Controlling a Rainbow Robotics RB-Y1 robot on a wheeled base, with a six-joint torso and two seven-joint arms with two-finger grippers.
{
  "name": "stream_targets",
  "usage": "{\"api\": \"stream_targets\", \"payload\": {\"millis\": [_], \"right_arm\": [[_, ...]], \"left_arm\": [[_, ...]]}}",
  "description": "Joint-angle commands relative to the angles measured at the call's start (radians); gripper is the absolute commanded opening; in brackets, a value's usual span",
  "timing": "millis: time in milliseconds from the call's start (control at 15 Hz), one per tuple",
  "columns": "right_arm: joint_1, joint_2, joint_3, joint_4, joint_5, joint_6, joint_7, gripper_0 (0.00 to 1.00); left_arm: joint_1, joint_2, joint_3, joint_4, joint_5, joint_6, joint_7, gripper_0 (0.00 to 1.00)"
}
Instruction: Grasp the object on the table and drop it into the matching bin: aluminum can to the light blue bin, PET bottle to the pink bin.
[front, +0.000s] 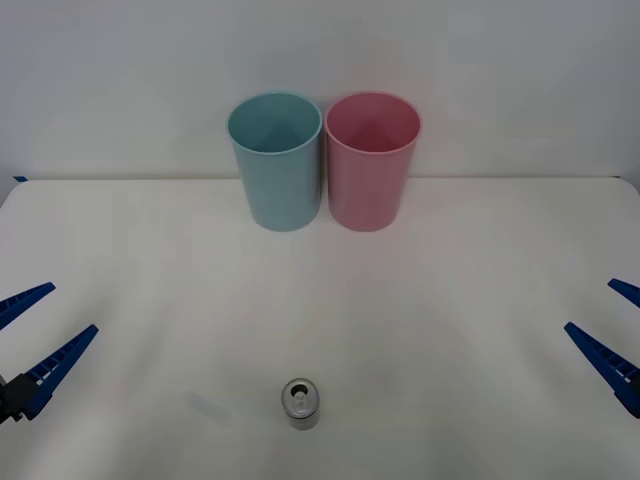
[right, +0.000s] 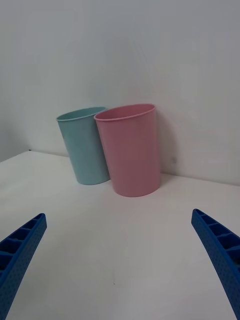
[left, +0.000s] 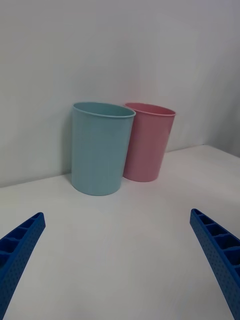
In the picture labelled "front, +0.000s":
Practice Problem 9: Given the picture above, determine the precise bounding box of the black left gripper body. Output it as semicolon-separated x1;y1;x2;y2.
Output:
0;374;14;425

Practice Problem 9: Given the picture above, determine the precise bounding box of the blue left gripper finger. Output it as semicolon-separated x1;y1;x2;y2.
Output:
0;282;57;332
9;324;100;422

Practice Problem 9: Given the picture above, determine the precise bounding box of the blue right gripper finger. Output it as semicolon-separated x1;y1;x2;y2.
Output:
563;321;640;419
607;278;640;305

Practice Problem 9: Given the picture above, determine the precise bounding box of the silver drink can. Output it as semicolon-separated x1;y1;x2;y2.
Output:
280;378;321;433

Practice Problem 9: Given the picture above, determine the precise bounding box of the pink plastic bin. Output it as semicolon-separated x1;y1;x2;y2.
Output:
323;91;423;233

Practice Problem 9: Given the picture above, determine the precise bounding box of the pale blue plastic bin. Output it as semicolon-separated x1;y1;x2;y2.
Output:
226;91;323;233

